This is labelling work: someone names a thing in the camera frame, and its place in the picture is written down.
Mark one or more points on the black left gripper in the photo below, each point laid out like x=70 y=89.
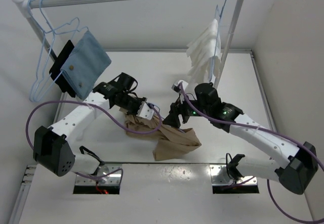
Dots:
x=140 y=100

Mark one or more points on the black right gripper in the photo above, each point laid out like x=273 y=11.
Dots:
x=173 y=120

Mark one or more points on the beige t shirt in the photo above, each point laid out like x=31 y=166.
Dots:
x=172 y=143

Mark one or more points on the light blue wire hanger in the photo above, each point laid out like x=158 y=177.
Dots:
x=156 y=108

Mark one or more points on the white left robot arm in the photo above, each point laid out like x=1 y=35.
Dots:
x=51 y=147

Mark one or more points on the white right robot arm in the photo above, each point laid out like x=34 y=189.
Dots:
x=291 y=163

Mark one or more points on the blue hanger holding denim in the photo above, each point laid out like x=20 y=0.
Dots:
x=43 y=84

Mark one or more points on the empty blue hanger outer left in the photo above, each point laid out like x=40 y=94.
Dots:
x=45 y=27

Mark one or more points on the light blue denim garment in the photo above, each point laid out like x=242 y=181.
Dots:
x=85 y=64

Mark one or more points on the white knitted cloth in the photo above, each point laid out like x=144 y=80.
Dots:
x=205 y=55

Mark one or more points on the black garment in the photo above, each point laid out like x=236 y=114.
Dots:
x=54 y=72

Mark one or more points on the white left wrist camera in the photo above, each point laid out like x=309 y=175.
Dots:
x=145 y=111

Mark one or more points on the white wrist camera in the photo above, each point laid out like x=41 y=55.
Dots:
x=145 y=111
x=178 y=85

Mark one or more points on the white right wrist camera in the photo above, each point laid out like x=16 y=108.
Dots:
x=178 y=85

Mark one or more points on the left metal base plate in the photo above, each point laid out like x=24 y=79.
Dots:
x=106 y=175

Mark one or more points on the metal base plate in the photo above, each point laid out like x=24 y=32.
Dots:
x=106 y=175
x=219 y=177

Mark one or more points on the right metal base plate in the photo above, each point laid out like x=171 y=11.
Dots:
x=219 y=177

